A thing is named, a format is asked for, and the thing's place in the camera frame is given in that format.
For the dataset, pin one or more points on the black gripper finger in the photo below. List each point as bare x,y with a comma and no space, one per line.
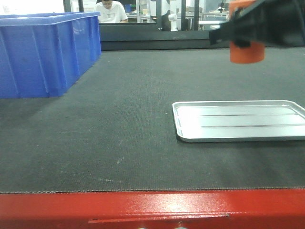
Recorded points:
273,22

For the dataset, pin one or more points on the orange capacitor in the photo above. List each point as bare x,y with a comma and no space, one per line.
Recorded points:
252,54

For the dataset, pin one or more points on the black conveyor belt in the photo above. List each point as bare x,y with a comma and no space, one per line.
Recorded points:
113,130

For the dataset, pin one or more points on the silver metal tray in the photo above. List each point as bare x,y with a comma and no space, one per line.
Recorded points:
237,121

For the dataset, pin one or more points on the person in white shirt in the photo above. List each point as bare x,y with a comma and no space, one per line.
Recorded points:
111,11

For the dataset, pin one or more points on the large blue plastic crate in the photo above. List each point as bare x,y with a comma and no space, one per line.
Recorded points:
44,54

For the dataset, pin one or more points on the black frame barrier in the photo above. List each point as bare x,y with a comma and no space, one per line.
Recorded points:
143,35

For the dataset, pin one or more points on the red conveyor frame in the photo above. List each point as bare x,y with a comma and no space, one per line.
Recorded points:
210,209

